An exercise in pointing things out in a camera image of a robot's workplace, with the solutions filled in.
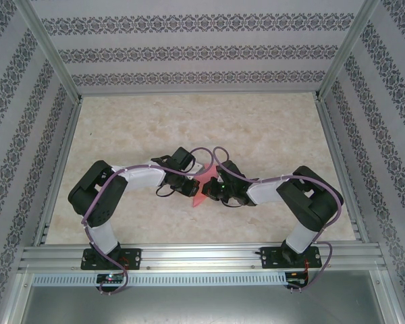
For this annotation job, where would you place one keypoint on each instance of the pink paper sheet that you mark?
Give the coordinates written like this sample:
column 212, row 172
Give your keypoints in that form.
column 207, row 172

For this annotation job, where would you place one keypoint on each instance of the aluminium mounting rail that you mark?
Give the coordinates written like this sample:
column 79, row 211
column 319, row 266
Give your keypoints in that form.
column 202, row 256

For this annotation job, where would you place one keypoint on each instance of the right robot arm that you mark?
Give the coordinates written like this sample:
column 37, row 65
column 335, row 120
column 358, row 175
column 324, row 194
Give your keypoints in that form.
column 266, row 190

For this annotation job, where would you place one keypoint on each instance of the aluminium frame post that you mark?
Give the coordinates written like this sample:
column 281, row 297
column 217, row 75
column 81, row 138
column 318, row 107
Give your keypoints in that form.
column 347, row 50
column 50, row 50

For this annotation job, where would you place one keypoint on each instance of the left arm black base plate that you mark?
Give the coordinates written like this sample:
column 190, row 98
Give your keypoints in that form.
column 131, row 258

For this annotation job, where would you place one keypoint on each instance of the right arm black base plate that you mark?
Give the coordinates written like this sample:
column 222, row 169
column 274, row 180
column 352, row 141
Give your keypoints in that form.
column 273, row 258

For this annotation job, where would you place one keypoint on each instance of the aluminium side rail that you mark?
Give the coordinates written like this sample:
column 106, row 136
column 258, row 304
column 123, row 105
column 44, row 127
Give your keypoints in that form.
column 337, row 162
column 62, row 162

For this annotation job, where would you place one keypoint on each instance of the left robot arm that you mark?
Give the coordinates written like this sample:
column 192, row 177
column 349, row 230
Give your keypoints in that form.
column 138, row 177

